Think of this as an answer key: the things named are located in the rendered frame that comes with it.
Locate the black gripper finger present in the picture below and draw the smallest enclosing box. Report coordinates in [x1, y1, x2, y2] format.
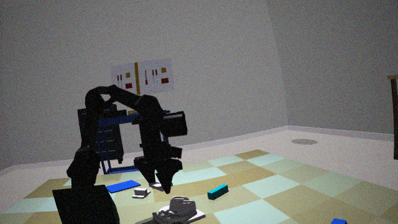
[155, 171, 178, 194]
[138, 166, 155, 183]

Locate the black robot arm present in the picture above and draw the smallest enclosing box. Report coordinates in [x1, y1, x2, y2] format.
[67, 85, 187, 188]

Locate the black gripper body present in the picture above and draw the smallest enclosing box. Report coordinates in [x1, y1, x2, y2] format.
[134, 138, 183, 174]

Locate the blue flat bar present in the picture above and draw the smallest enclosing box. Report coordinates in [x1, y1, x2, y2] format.
[331, 218, 346, 224]

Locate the small cyan rectangular block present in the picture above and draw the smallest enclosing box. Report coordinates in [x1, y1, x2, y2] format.
[207, 184, 228, 198]

